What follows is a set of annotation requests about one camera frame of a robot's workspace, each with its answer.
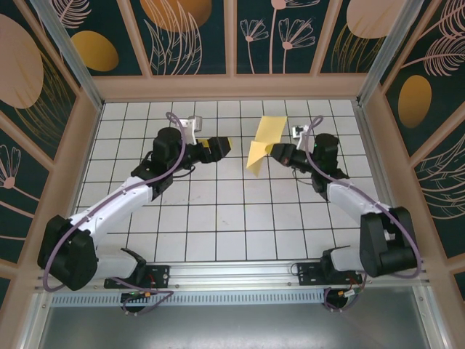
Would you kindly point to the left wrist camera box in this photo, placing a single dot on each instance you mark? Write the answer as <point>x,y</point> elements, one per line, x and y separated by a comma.
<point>194,123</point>

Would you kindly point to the grey metal sheet panel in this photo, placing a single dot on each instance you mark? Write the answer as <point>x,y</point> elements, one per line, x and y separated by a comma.
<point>232,327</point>

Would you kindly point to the yellow paper sheet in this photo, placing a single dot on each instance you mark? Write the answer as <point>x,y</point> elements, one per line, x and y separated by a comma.
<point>270,129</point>

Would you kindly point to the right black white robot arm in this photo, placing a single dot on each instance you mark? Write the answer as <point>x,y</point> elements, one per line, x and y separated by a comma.
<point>385,247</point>

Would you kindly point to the long aluminium base rail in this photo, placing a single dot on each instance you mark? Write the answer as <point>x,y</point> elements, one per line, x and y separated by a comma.
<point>232,272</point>

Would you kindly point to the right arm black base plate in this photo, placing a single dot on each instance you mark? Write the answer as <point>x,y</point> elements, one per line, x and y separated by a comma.
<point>309,276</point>

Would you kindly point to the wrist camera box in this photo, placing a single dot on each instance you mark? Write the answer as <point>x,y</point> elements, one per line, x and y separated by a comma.
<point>194,123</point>
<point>298,131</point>

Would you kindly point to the aluminium side rail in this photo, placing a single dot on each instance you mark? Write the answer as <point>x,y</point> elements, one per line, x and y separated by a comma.
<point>370,145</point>

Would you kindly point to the aluminium corner post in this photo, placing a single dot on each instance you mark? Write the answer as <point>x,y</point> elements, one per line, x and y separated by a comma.
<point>387,51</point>
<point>70,60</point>

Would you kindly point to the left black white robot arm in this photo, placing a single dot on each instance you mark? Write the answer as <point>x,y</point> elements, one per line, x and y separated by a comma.
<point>109,207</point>

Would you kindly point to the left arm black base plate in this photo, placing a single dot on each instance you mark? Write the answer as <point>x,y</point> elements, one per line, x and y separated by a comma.
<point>160,274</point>

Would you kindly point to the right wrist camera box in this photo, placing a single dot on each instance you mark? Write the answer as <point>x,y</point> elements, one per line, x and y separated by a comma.
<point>298,131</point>

